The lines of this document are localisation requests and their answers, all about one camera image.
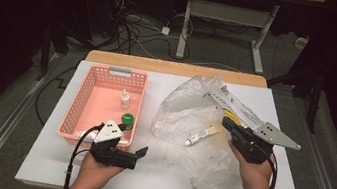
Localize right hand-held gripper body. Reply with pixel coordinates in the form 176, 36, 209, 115
226, 116, 305, 171

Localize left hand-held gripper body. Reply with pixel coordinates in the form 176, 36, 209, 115
87, 117, 145, 172

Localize green-capped small bottle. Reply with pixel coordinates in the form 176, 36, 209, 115
119, 112, 136, 133

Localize white dropper bottle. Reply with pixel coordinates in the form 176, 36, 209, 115
119, 89, 134, 110

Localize white ointment tube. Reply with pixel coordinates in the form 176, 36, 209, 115
183, 121, 220, 151

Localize pink plastic basket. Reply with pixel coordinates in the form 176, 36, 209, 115
55, 59, 150, 156

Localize clear plastic bag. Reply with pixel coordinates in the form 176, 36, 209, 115
142, 67, 281, 189

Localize person's left hand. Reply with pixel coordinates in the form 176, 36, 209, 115
74, 150, 127, 189

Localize person's right hand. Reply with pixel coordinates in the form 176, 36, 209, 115
220, 140, 280, 189

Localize white board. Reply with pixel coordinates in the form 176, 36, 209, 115
14, 52, 322, 189

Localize black metal stand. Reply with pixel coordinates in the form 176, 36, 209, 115
34, 19, 74, 86
261, 57, 327, 135

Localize small white box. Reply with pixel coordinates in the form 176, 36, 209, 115
294, 36, 310, 52

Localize white desk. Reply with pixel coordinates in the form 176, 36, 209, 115
160, 0, 327, 84

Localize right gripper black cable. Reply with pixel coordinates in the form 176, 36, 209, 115
263, 152, 282, 189

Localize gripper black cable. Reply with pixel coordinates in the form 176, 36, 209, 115
62, 119, 106, 189
263, 152, 282, 189

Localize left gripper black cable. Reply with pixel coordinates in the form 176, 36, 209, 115
62, 119, 106, 189

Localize black floor cable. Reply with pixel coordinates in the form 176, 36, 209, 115
32, 59, 78, 130

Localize tangle of black cables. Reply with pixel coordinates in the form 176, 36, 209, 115
104, 0, 198, 65

